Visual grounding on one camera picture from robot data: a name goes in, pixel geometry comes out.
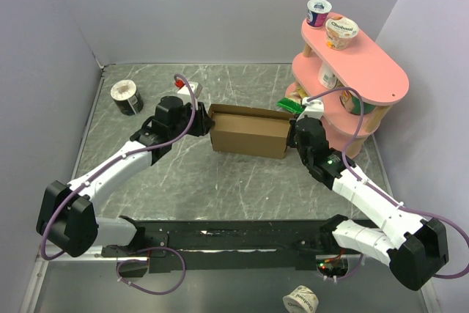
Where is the aluminium rail frame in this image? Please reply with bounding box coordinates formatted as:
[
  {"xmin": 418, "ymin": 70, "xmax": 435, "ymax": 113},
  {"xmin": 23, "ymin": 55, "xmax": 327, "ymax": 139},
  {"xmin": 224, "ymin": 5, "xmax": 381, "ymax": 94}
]
[{"xmin": 21, "ymin": 251, "xmax": 441, "ymax": 312}]

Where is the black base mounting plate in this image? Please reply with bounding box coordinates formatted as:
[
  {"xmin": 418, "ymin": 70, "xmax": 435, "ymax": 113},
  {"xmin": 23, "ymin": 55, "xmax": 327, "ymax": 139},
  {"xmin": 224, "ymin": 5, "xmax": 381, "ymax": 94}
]
[{"xmin": 101, "ymin": 215, "xmax": 345, "ymax": 273}]

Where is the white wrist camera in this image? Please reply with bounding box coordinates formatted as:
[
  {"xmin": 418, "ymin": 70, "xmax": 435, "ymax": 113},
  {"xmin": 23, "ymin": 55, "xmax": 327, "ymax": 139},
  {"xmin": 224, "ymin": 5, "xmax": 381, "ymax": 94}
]
[
  {"xmin": 175, "ymin": 78, "xmax": 203, "ymax": 105},
  {"xmin": 296, "ymin": 97, "xmax": 325, "ymax": 121}
]

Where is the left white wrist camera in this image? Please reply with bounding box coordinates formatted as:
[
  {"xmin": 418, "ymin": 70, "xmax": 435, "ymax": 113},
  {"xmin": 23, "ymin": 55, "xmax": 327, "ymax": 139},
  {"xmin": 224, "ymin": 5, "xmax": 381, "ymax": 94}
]
[{"xmin": 175, "ymin": 78, "xmax": 203, "ymax": 105}]

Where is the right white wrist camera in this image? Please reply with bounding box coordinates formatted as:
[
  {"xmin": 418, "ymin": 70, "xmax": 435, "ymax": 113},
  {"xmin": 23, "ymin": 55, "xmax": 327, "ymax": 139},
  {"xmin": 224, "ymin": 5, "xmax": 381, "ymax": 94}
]
[{"xmin": 296, "ymin": 97, "xmax": 325, "ymax": 121}]

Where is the black-label yogurt cup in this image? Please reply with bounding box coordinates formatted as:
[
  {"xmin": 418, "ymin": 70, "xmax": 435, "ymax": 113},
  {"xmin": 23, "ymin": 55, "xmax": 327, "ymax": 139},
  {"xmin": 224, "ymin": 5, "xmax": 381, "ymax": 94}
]
[{"xmin": 110, "ymin": 79, "xmax": 144, "ymax": 116}]

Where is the white cup middle shelf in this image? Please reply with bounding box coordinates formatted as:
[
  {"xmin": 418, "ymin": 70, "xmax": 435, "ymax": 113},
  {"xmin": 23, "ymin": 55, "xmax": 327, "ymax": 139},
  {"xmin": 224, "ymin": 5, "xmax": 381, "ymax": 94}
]
[{"xmin": 318, "ymin": 63, "xmax": 343, "ymax": 89}]

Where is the green cup middle shelf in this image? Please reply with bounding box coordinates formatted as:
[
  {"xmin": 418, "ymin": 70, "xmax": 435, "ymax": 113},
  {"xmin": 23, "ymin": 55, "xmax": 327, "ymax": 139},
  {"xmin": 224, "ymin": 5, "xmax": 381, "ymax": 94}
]
[{"xmin": 340, "ymin": 90, "xmax": 376, "ymax": 115}]

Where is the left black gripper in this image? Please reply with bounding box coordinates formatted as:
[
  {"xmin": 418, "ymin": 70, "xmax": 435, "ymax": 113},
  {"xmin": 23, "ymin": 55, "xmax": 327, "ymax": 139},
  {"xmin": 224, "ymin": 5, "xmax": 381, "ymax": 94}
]
[{"xmin": 169, "ymin": 100, "xmax": 215, "ymax": 140}]

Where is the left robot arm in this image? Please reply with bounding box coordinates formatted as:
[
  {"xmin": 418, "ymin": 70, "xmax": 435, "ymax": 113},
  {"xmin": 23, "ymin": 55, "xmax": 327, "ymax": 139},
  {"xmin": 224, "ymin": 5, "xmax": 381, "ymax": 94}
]
[{"xmin": 36, "ymin": 96, "xmax": 215, "ymax": 257}]

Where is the pink three-tier shelf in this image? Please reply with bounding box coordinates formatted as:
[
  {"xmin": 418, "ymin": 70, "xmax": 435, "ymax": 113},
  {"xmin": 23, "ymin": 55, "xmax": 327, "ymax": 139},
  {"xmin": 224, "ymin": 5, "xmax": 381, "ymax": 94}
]
[{"xmin": 285, "ymin": 21, "xmax": 409, "ymax": 158}]

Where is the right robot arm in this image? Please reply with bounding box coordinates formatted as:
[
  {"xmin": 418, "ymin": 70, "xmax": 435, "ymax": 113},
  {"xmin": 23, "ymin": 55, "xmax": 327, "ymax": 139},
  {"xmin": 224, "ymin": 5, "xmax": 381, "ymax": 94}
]
[{"xmin": 287, "ymin": 117, "xmax": 449, "ymax": 291}]

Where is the green chips bag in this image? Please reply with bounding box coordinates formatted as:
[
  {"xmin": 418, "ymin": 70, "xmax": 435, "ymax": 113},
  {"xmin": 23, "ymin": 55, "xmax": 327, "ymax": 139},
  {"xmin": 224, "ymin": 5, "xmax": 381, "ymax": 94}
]
[{"xmin": 277, "ymin": 86, "xmax": 308, "ymax": 114}]

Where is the orange Chobani yogurt cup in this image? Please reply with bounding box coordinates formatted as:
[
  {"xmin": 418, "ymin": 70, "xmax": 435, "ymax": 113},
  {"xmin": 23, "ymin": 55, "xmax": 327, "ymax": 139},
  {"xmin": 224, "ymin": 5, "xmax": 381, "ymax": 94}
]
[{"xmin": 325, "ymin": 15, "xmax": 360, "ymax": 51}]

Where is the brown cardboard box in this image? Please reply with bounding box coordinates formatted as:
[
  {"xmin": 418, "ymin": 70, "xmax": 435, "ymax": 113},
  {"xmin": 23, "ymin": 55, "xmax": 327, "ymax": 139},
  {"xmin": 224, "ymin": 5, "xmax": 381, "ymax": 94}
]
[{"xmin": 208, "ymin": 104, "xmax": 293, "ymax": 159}]

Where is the yogurt cup bottom edge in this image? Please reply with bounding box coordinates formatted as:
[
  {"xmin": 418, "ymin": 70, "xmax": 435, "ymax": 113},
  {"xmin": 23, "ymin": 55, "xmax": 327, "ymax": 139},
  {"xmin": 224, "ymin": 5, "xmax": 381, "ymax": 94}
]
[{"xmin": 283, "ymin": 285, "xmax": 319, "ymax": 313}]

